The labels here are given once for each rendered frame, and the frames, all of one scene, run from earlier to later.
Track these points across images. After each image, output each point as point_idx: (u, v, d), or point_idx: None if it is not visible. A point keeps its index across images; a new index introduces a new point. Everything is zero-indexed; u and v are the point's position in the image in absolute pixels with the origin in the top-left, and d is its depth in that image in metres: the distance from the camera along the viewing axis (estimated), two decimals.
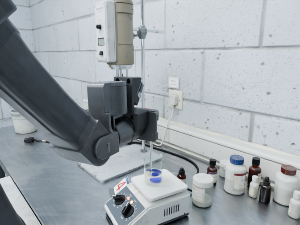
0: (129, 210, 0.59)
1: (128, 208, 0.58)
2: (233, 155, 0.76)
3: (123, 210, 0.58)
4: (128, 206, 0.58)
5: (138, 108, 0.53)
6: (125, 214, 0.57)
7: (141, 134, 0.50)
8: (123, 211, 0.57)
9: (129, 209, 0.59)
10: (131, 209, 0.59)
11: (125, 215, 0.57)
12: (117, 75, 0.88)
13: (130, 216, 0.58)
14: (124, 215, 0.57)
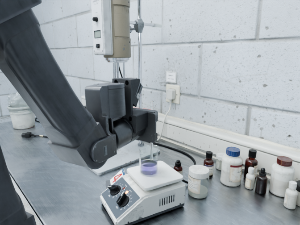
0: (124, 200, 0.58)
1: (123, 198, 0.58)
2: (229, 147, 0.76)
3: (118, 199, 0.58)
4: (123, 196, 0.58)
5: (137, 109, 0.53)
6: (120, 203, 0.57)
7: (140, 135, 0.51)
8: (118, 200, 0.57)
9: (124, 199, 0.59)
10: (127, 198, 0.59)
11: (120, 204, 0.57)
12: (114, 68, 0.88)
13: (125, 205, 0.57)
14: (119, 205, 0.57)
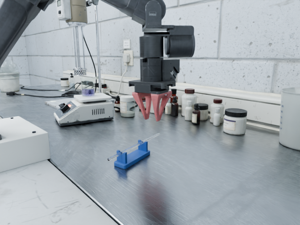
0: (67, 109, 0.84)
1: (66, 107, 0.84)
2: None
3: (62, 107, 0.84)
4: (66, 106, 0.84)
5: None
6: (63, 110, 0.83)
7: (156, 75, 0.55)
8: (62, 108, 0.83)
9: (67, 108, 0.85)
10: (68, 108, 0.85)
11: (63, 111, 0.83)
12: (73, 31, 1.14)
13: (66, 111, 0.83)
14: (62, 111, 0.83)
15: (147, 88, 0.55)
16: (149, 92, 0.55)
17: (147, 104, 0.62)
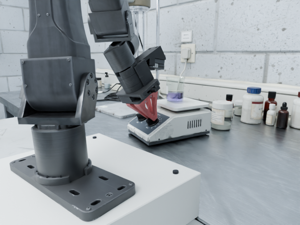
0: (154, 121, 0.60)
1: None
2: (250, 87, 0.78)
3: (148, 118, 0.60)
4: None
5: None
6: (149, 122, 0.59)
7: (135, 85, 0.53)
8: (148, 119, 0.59)
9: (154, 120, 0.60)
10: (156, 120, 0.60)
11: (149, 124, 0.59)
12: (134, 17, 0.90)
13: (154, 125, 0.59)
14: (148, 124, 0.60)
15: (128, 100, 0.56)
16: (132, 103, 0.55)
17: (147, 105, 0.61)
